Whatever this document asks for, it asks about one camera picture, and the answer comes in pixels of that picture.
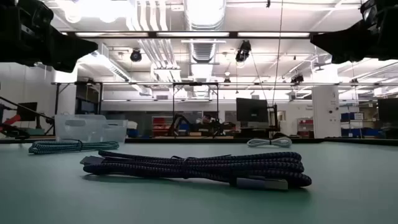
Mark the background red black robot arm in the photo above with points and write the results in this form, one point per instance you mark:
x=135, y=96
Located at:
x=12, y=123

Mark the black overhead camera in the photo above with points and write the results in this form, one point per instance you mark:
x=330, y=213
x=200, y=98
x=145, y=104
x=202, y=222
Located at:
x=243, y=51

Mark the white pillar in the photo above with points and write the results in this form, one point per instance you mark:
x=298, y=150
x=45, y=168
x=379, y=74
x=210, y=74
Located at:
x=325, y=112

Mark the large black monitor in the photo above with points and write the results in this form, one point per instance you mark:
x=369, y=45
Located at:
x=252, y=109

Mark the silver ceiling duct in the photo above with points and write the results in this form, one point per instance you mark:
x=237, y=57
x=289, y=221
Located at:
x=203, y=18

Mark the small red bin shelf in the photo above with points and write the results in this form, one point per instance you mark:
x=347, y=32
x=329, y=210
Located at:
x=305, y=127

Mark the black workstation frame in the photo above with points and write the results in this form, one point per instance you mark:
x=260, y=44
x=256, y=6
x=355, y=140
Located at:
x=195, y=84

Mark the person seated at workstation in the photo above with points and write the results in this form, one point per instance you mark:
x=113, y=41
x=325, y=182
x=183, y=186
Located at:
x=205, y=124

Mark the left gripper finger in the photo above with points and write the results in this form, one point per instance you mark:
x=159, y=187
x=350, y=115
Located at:
x=68, y=53

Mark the clear plastic bin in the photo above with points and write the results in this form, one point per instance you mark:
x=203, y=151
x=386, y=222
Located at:
x=90, y=129

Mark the black rig beam with lights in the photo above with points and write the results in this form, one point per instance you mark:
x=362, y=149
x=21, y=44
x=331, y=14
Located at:
x=233, y=34

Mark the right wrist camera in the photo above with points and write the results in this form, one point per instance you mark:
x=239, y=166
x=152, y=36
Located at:
x=369, y=11

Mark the small black monitor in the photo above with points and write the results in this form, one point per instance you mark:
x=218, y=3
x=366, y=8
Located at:
x=27, y=111

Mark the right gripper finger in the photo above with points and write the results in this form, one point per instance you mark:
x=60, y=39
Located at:
x=342, y=45

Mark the blue bin shelf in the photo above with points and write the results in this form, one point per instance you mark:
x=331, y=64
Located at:
x=357, y=124

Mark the black monitor at edge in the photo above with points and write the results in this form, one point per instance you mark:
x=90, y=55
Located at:
x=388, y=110

